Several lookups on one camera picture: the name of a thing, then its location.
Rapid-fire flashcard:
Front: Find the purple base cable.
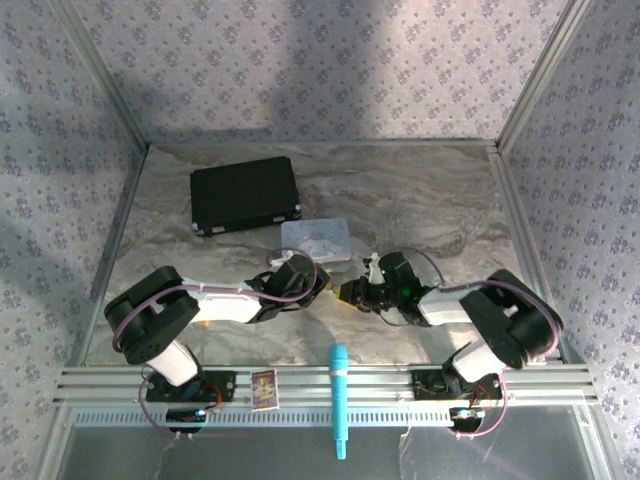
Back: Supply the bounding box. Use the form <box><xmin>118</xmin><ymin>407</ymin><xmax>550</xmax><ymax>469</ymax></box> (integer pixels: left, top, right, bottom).
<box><xmin>473</xmin><ymin>377</ymin><xmax>509</xmax><ymax>439</ymax></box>
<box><xmin>138</xmin><ymin>377</ymin><xmax>175</xmax><ymax>437</ymax></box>

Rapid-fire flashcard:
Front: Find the cyan marker pen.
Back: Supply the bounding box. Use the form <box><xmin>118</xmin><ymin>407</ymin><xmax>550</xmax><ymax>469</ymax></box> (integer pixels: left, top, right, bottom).
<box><xmin>327</xmin><ymin>343</ymin><xmax>350</xmax><ymax>462</ymax></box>

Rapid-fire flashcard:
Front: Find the small circuit board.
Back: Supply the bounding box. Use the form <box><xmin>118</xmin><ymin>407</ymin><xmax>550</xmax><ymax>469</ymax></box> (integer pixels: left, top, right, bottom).
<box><xmin>166</xmin><ymin>408</ymin><xmax>209</xmax><ymax>434</ymax></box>
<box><xmin>449</xmin><ymin>407</ymin><xmax>485</xmax><ymax>432</ymax></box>

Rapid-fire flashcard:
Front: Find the light blue cartoon tin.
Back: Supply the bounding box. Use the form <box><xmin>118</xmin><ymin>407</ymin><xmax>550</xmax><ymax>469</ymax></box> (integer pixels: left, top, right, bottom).
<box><xmin>279</xmin><ymin>217</ymin><xmax>355</xmax><ymax>274</ymax></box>

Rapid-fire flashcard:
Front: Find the grey slotted cable duct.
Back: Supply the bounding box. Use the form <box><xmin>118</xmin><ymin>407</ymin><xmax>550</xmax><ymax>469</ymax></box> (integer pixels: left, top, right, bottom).
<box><xmin>72</xmin><ymin>405</ymin><xmax>584</xmax><ymax>429</ymax></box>

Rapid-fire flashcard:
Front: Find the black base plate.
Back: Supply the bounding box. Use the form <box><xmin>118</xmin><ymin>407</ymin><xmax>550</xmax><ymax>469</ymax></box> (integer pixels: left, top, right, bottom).
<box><xmin>144</xmin><ymin>370</ymin><xmax>237</xmax><ymax>404</ymax></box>
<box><xmin>412</xmin><ymin>368</ymin><xmax>504</xmax><ymax>401</ymax></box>

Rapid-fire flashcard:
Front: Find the aluminium table edge rail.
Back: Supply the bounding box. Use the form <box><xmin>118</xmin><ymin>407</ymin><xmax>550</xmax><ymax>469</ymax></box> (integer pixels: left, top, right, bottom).
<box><xmin>74</xmin><ymin>143</ymin><xmax>152</xmax><ymax>367</ymax></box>
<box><xmin>491</xmin><ymin>142</ymin><xmax>567</xmax><ymax>362</ymax></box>
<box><xmin>148</xmin><ymin>138</ymin><xmax>500</xmax><ymax>149</ymax></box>

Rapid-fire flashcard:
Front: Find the black hard case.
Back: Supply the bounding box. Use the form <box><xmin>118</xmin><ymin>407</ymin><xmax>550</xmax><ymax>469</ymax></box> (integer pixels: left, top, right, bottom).
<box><xmin>189</xmin><ymin>155</ymin><xmax>304</xmax><ymax>237</ymax></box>

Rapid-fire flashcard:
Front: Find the left small circuit board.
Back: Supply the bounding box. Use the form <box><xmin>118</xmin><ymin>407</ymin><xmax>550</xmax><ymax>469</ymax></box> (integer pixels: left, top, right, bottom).
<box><xmin>166</xmin><ymin>408</ymin><xmax>209</xmax><ymax>434</ymax></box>

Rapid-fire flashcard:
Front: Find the right small circuit board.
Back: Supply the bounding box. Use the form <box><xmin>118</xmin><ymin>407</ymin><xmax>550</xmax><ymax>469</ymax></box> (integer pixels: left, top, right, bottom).
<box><xmin>449</xmin><ymin>407</ymin><xmax>485</xmax><ymax>432</ymax></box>

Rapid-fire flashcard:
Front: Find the grey metal sheet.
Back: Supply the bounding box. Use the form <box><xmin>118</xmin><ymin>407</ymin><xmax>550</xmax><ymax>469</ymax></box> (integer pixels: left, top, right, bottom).
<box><xmin>58</xmin><ymin>425</ymin><xmax>604</xmax><ymax>480</ymax></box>

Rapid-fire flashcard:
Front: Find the aluminium mounting rail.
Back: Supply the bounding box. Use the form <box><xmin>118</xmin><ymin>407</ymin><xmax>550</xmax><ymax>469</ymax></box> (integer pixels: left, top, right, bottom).
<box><xmin>52</xmin><ymin>364</ymin><xmax>599</xmax><ymax>406</ymax></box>

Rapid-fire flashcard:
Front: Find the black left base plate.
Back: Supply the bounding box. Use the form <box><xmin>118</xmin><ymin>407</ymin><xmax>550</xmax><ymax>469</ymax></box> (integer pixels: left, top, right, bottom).
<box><xmin>144</xmin><ymin>370</ymin><xmax>237</xmax><ymax>404</ymax></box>

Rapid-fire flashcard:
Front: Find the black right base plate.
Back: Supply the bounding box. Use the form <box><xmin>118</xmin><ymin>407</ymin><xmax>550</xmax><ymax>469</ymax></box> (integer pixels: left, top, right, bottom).
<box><xmin>412</xmin><ymin>368</ymin><xmax>504</xmax><ymax>401</ymax></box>

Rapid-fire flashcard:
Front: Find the aluminium frame post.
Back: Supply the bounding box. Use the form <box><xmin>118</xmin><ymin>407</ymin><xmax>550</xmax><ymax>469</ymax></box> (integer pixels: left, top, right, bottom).
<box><xmin>49</xmin><ymin>0</ymin><xmax>151</xmax><ymax>147</ymax></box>
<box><xmin>496</xmin><ymin>0</ymin><xmax>595</xmax><ymax>152</ymax></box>

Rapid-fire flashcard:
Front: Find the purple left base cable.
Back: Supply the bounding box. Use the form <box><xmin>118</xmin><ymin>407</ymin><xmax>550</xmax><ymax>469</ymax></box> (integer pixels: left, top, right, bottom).
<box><xmin>138</xmin><ymin>377</ymin><xmax>175</xmax><ymax>437</ymax></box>

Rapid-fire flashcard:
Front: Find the small colourful picture card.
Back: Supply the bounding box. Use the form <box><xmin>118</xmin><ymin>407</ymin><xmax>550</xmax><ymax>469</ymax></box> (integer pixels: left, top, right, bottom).
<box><xmin>249</xmin><ymin>368</ymin><xmax>279</xmax><ymax>412</ymax></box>

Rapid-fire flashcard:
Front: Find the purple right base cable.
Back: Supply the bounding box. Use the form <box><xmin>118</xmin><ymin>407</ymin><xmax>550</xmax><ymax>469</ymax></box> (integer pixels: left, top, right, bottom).
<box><xmin>473</xmin><ymin>377</ymin><xmax>509</xmax><ymax>439</ymax></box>

